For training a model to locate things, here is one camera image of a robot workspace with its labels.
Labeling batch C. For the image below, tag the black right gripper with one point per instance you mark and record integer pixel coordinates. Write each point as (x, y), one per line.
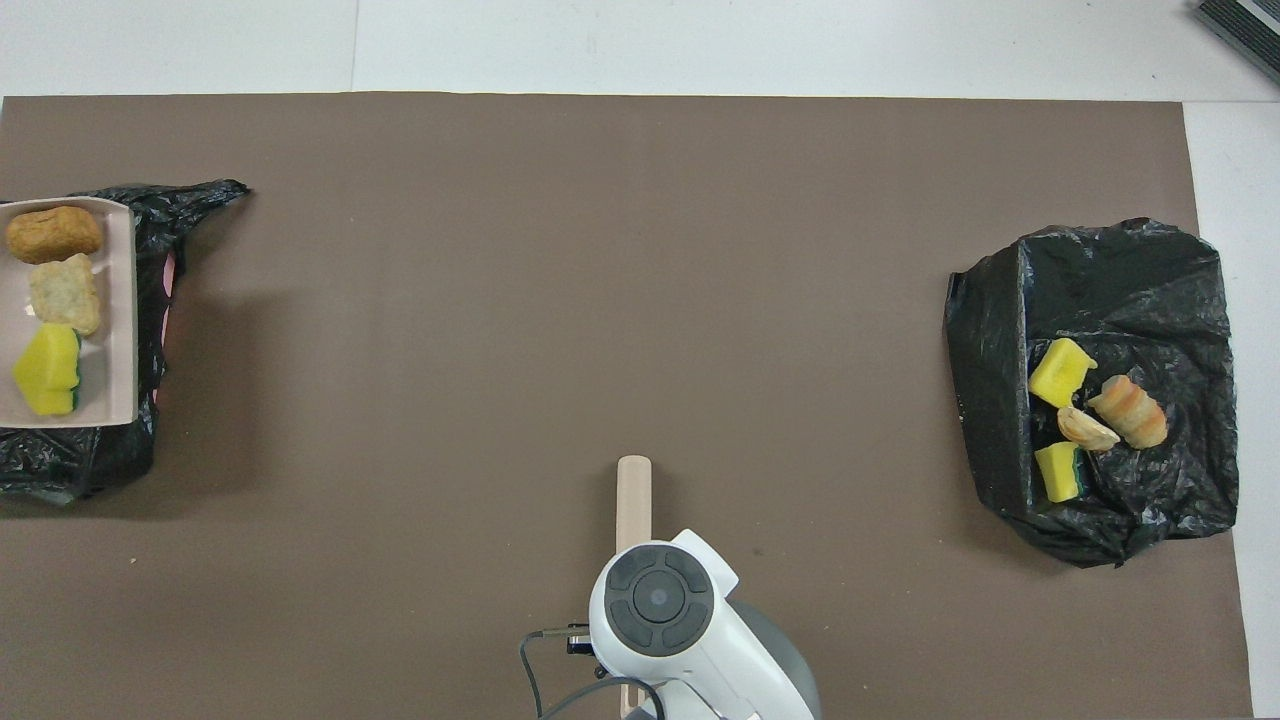
(582, 640)

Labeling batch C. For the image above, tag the yellow sponge piece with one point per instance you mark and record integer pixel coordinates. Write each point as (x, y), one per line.
(1060, 372)
(1056, 472)
(48, 372)

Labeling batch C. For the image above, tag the beige bread chunk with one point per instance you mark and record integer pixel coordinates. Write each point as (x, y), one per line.
(66, 293)
(1128, 410)
(1087, 430)

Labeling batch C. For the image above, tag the beige plastic dustpan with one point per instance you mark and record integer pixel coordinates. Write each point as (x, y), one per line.
(115, 300)

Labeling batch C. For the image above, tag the brown bread chunk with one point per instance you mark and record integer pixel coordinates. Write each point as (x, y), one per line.
(54, 233)

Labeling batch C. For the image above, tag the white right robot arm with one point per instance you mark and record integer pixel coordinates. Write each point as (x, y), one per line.
(690, 620)

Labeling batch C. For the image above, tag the black trash bag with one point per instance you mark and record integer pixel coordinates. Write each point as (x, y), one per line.
(1130, 290)
(100, 460)

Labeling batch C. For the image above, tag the pink bin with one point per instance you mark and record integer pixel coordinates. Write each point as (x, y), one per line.
(169, 290)

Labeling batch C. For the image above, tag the brown table mat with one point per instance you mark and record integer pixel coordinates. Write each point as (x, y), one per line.
(600, 300)

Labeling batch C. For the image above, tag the dark grey ridged device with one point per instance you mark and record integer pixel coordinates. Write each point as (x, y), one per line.
(1245, 30)

